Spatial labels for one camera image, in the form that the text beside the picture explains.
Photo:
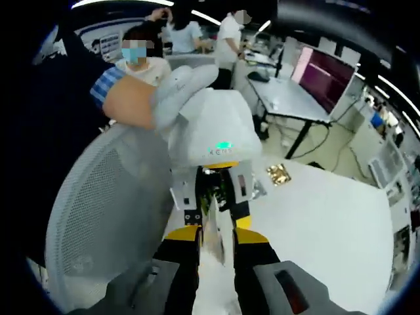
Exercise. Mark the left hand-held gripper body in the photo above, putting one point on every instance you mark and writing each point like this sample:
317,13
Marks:
216,124

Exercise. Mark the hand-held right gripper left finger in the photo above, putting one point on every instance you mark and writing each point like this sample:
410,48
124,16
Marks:
131,285

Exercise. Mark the black monitor stand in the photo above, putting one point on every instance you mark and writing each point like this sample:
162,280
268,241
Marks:
279,62

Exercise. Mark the grey mesh office chair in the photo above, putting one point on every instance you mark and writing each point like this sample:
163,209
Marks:
108,197

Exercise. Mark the gold foil packet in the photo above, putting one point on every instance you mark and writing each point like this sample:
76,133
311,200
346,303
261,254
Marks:
278,174

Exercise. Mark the white desk black legs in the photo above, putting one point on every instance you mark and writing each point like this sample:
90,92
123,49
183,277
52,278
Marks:
288,98

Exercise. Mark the person's left hand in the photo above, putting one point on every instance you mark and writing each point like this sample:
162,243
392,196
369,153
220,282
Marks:
177,88

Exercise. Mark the white skincare tube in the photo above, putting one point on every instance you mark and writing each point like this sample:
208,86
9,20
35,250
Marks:
215,275

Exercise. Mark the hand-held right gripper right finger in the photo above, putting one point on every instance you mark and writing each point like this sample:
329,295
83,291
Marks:
295,292

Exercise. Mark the computer monitor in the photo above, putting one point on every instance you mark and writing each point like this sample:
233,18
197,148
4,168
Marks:
325,78

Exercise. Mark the green black packet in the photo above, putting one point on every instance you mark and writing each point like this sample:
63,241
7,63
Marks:
258,189

